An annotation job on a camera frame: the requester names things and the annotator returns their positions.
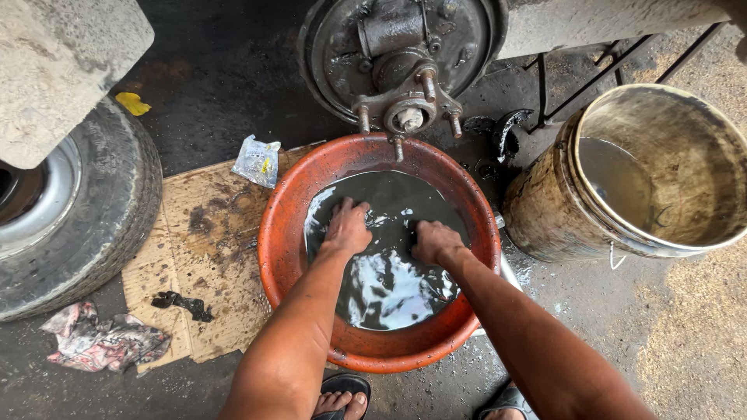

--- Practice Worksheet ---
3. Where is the clear plastic packet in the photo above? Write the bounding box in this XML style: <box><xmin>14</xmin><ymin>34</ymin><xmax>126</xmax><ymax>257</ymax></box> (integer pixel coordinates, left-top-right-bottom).
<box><xmin>231</xmin><ymin>135</ymin><xmax>282</xmax><ymax>190</ymax></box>

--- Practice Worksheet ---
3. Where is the black brake shoe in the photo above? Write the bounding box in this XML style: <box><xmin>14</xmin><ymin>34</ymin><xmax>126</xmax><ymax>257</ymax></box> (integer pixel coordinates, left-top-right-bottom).
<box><xmin>490</xmin><ymin>108</ymin><xmax>535</xmax><ymax>164</ymax></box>

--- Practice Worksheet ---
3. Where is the dirty patterned rag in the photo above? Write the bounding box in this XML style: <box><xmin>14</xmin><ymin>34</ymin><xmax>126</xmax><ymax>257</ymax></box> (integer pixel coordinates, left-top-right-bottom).
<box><xmin>40</xmin><ymin>300</ymin><xmax>171</xmax><ymax>374</ymax></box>

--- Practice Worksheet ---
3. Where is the black metal stand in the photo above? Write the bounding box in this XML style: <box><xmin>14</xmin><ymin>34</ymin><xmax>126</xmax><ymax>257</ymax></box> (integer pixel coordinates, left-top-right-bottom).
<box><xmin>522</xmin><ymin>22</ymin><xmax>727</xmax><ymax>135</ymax></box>

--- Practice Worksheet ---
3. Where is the grey vehicle body panel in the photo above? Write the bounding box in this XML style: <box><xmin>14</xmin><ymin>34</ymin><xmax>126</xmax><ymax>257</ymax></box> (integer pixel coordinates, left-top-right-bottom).
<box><xmin>0</xmin><ymin>0</ymin><xmax>155</xmax><ymax>170</ymax></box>

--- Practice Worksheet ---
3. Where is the greasy wheel hub assembly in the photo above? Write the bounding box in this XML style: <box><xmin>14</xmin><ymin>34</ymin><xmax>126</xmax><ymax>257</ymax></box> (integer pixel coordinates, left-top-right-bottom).
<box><xmin>296</xmin><ymin>0</ymin><xmax>510</xmax><ymax>164</ymax></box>

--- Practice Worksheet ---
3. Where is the person's left hand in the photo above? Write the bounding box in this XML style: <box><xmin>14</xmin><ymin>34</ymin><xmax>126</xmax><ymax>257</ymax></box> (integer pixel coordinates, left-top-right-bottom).
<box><xmin>322</xmin><ymin>197</ymin><xmax>374</xmax><ymax>256</ymax></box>

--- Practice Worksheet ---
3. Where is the orange plastic basin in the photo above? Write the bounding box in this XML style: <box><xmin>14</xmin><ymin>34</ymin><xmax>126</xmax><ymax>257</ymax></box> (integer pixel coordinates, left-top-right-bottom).
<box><xmin>257</xmin><ymin>132</ymin><xmax>503</xmax><ymax>374</ymax></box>

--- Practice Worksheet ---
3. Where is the black greasy scrap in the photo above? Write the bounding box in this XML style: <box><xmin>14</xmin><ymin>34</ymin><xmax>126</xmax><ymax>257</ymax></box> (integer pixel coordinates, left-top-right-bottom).
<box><xmin>151</xmin><ymin>290</ymin><xmax>215</xmax><ymax>323</ymax></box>

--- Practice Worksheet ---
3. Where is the black left sandal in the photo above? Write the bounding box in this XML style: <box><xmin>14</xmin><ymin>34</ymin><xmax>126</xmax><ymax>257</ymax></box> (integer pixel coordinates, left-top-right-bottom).
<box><xmin>311</xmin><ymin>374</ymin><xmax>372</xmax><ymax>420</ymax></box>

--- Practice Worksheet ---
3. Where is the black right sandal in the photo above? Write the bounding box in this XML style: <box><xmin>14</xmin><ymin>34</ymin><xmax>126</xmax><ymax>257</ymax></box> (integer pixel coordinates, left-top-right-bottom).
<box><xmin>474</xmin><ymin>385</ymin><xmax>539</xmax><ymax>420</ymax></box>

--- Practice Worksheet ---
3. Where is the person's right foot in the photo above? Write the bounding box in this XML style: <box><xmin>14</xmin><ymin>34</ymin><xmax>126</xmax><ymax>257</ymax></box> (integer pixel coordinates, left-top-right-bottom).
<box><xmin>483</xmin><ymin>382</ymin><xmax>526</xmax><ymax>420</ymax></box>

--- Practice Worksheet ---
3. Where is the stained cardboard sheet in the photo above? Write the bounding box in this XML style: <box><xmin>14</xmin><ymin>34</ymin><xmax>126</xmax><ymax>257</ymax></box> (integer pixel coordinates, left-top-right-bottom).
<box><xmin>121</xmin><ymin>141</ymin><xmax>326</xmax><ymax>374</ymax></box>

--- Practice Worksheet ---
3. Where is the person's foot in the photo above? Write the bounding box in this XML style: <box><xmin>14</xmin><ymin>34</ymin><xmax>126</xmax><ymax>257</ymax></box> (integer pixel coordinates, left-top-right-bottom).
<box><xmin>483</xmin><ymin>382</ymin><xmax>526</xmax><ymax>420</ymax></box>
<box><xmin>313</xmin><ymin>391</ymin><xmax>368</xmax><ymax>420</ymax></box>

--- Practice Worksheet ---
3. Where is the vehicle tyre with rim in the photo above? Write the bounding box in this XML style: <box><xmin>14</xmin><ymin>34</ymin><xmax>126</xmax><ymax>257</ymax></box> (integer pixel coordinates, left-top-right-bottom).
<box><xmin>0</xmin><ymin>96</ymin><xmax>163</xmax><ymax>323</ymax></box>

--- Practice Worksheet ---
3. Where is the person's left foot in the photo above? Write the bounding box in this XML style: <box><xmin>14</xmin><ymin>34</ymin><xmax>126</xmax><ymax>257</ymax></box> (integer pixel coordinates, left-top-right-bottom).
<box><xmin>313</xmin><ymin>391</ymin><xmax>368</xmax><ymax>420</ymax></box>

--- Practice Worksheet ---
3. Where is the black sandal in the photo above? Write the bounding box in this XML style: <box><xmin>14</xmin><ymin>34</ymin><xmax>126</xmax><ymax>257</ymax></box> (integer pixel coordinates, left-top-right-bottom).
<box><xmin>311</xmin><ymin>374</ymin><xmax>372</xmax><ymax>420</ymax></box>
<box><xmin>474</xmin><ymin>385</ymin><xmax>539</xmax><ymax>420</ymax></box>

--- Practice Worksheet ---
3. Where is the dirty plastic bucket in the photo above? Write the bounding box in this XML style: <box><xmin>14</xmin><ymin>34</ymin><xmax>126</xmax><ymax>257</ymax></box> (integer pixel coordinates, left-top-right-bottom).
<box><xmin>502</xmin><ymin>83</ymin><xmax>747</xmax><ymax>270</ymax></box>

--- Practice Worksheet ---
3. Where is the grey axle beam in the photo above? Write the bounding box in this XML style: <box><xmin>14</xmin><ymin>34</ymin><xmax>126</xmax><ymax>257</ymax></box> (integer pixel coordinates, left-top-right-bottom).
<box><xmin>496</xmin><ymin>0</ymin><xmax>733</xmax><ymax>61</ymax></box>

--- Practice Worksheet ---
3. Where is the person's right hand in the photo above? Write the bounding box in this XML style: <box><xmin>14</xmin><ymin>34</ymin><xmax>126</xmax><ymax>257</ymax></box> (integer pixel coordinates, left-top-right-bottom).
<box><xmin>411</xmin><ymin>220</ymin><xmax>466</xmax><ymax>266</ymax></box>

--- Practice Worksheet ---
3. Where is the yellow scrap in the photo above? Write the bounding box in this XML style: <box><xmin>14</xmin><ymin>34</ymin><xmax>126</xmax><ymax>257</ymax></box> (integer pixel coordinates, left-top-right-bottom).
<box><xmin>114</xmin><ymin>91</ymin><xmax>153</xmax><ymax>117</ymax></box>

